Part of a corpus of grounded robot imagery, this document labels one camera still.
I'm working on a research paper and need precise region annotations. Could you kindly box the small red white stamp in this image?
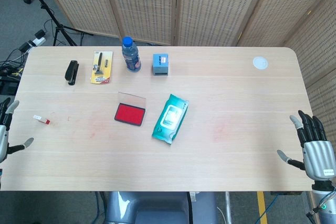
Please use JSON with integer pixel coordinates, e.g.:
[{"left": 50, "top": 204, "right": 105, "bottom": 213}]
[{"left": 33, "top": 115, "right": 51, "bottom": 125}]

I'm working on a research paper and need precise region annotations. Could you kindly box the black stapler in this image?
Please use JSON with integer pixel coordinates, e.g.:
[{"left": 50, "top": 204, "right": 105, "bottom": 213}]
[{"left": 64, "top": 60, "right": 80, "bottom": 87}]

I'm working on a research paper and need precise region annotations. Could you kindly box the white table grommet cap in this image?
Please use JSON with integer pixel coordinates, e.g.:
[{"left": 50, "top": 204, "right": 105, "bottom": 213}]
[{"left": 253, "top": 56, "right": 269, "bottom": 71}]

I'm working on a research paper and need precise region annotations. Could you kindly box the small blue cardboard box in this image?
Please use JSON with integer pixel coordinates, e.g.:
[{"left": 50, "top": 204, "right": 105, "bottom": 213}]
[{"left": 152, "top": 53, "right": 170, "bottom": 77}]

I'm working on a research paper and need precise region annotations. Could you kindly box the grey robot torso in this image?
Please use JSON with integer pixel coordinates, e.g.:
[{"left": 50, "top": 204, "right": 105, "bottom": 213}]
[{"left": 104, "top": 190, "right": 219, "bottom": 224}]

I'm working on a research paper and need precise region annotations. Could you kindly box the red ink pad case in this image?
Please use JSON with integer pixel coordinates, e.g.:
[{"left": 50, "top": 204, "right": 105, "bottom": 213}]
[{"left": 114, "top": 92, "right": 147, "bottom": 127}]

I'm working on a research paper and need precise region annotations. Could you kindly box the teal wet wipes pack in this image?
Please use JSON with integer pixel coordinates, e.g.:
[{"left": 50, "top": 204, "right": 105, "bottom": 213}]
[{"left": 151, "top": 93, "right": 190, "bottom": 145}]

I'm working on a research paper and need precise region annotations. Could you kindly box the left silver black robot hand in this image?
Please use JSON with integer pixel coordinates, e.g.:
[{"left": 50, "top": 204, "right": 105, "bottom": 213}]
[{"left": 0, "top": 97, "right": 35, "bottom": 164}]

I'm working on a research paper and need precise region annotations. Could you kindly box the black tripod stand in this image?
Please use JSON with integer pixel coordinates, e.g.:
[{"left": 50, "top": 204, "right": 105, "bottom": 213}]
[{"left": 24, "top": 0, "right": 94, "bottom": 47}]

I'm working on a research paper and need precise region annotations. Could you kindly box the black floor cable bundle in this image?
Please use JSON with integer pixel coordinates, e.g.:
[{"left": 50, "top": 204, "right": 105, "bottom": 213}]
[{"left": 0, "top": 48, "right": 28, "bottom": 96}]

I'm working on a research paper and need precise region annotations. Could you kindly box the yellow razor blister pack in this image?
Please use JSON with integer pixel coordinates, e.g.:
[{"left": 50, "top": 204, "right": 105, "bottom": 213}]
[{"left": 90, "top": 50, "right": 114, "bottom": 86}]

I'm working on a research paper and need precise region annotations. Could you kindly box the blue floor cable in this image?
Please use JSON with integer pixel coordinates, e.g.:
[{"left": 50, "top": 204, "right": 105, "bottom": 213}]
[{"left": 267, "top": 194, "right": 290, "bottom": 224}]

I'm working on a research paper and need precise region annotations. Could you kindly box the blue cap water bottle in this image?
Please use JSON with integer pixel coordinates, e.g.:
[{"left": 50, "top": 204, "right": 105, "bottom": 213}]
[{"left": 121, "top": 36, "right": 142, "bottom": 73}]

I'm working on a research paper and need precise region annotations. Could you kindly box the white power strip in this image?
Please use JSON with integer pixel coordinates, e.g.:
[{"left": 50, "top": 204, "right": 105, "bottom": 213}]
[{"left": 27, "top": 37, "right": 46, "bottom": 47}]

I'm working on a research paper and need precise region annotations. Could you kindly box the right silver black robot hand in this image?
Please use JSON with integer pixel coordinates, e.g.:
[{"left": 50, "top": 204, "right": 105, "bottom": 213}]
[{"left": 277, "top": 110, "right": 336, "bottom": 182}]

